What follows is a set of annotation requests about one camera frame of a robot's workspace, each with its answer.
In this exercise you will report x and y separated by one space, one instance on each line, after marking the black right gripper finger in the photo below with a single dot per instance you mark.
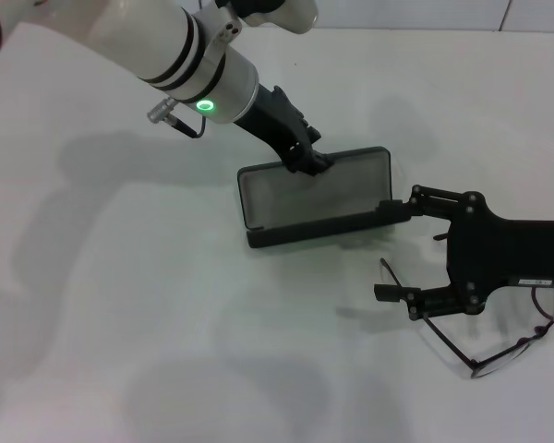
392 212
438 302

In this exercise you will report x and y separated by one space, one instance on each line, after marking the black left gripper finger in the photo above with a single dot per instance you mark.
318 159
304 168

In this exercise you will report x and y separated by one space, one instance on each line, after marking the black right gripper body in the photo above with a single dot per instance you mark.
498 254

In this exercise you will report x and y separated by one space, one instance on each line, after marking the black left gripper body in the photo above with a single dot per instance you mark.
272 124

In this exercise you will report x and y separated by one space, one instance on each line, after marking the black glasses case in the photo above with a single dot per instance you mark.
304 203

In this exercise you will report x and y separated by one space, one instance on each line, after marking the black thin-framed glasses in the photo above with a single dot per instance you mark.
475 365

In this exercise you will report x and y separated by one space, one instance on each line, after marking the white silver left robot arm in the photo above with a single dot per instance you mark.
166 46

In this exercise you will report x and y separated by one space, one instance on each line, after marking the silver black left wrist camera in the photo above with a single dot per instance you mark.
286 14

